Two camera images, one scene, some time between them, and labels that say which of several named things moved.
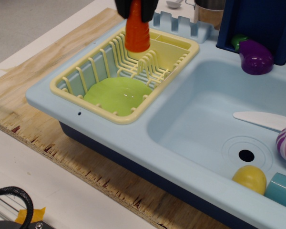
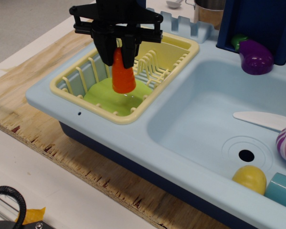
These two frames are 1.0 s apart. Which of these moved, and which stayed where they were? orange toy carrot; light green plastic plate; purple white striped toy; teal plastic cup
Moved: orange toy carrot
Stayed: light green plastic plate; teal plastic cup; purple white striped toy
